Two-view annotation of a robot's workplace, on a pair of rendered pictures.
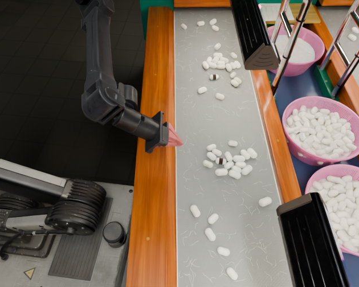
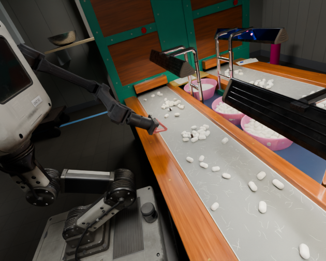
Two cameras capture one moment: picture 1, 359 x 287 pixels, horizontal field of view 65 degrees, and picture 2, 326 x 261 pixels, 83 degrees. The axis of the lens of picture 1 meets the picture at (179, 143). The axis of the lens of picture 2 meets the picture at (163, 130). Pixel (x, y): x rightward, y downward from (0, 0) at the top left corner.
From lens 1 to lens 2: 0.38 m
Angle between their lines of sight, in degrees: 24
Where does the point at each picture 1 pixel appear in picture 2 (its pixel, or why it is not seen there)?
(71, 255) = (125, 240)
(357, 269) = (293, 153)
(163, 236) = (178, 175)
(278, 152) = (219, 120)
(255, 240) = (230, 158)
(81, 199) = (121, 176)
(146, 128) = (145, 120)
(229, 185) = (202, 143)
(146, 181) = (156, 158)
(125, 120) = (133, 117)
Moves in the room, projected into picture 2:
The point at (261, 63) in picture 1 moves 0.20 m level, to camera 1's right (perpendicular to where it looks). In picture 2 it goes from (187, 72) to (223, 59)
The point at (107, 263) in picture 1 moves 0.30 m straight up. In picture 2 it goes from (151, 233) to (131, 194)
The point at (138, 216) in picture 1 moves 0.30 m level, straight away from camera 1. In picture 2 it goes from (159, 173) to (126, 147)
